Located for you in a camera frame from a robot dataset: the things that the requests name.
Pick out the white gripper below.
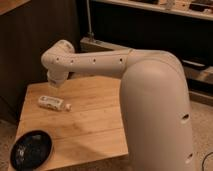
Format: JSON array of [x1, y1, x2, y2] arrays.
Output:
[[47, 71, 69, 87]]

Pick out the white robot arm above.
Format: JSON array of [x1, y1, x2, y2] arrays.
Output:
[[41, 40, 195, 171]]

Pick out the white plastic bottle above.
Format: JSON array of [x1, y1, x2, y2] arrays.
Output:
[[38, 95, 71, 111]]

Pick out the black ceramic bowl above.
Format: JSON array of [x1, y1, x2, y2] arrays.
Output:
[[10, 130, 53, 171]]

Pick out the wooden shelf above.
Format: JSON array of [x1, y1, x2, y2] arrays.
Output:
[[93, 0, 213, 21]]

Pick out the metal pole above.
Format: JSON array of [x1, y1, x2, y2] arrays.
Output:
[[86, 0, 94, 42]]

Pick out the wooden table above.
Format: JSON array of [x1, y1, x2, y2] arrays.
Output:
[[16, 76, 128, 171]]

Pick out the black cable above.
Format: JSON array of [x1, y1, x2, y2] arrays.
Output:
[[200, 150, 213, 171]]

